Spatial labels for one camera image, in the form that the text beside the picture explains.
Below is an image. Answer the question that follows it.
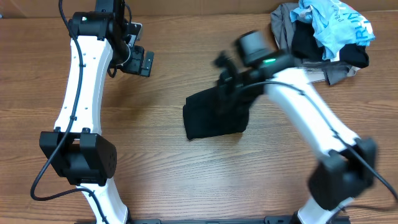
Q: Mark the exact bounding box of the black polo shirt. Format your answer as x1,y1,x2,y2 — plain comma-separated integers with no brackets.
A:
183,87,254,141

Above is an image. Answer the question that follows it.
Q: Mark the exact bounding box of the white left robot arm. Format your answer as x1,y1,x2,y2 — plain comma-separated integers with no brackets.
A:
39,0,154,223

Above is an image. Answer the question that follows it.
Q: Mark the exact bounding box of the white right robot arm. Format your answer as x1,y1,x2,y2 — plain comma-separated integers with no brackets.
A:
215,31,377,223

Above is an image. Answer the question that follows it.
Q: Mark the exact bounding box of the grey folded garment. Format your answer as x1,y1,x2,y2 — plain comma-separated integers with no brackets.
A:
269,2,352,86

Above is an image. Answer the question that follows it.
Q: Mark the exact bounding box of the white beige folded garment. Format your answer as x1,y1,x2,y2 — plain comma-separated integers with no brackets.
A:
277,49,361,84

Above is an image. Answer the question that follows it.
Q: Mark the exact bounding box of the black folded garment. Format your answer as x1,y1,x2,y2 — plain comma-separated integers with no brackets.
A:
292,21,369,68

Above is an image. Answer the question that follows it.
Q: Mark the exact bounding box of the light blue printed shirt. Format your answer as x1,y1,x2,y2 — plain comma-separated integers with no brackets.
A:
290,0,375,60

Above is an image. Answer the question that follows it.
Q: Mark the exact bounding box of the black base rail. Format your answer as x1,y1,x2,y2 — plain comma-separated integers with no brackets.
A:
127,215,300,224

